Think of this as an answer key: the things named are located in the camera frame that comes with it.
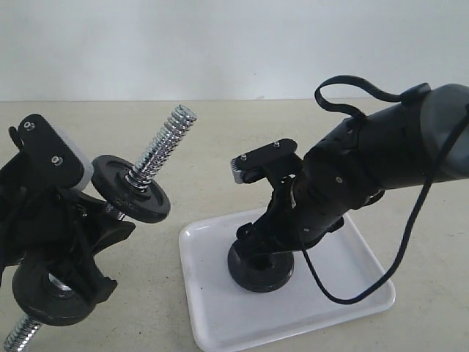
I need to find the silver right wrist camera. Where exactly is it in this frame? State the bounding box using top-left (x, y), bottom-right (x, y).
top-left (231, 164), bottom-right (259, 184)

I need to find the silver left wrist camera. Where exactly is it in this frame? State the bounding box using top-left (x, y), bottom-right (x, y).
top-left (52, 124), bottom-right (94, 191)

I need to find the black weight plate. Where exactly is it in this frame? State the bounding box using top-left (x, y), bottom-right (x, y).
top-left (227, 243), bottom-right (295, 293)
top-left (92, 155), bottom-right (171, 224)
top-left (12, 258), bottom-right (95, 326)

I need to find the chrome threaded dumbbell bar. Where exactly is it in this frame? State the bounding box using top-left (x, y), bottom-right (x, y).
top-left (4, 105), bottom-right (196, 351)

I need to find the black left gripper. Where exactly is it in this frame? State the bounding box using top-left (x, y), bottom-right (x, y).
top-left (1, 147), bottom-right (136, 304)

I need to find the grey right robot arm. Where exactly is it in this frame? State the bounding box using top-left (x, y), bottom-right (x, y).
top-left (232, 84), bottom-right (468, 260)

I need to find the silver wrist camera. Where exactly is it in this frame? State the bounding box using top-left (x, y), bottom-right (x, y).
top-left (52, 124), bottom-right (94, 191)
top-left (231, 164), bottom-right (259, 184)

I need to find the white plastic tray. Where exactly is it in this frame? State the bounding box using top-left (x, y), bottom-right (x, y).
top-left (179, 209), bottom-right (396, 351)

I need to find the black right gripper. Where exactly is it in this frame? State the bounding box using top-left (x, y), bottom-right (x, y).
top-left (236, 153), bottom-right (344, 264)

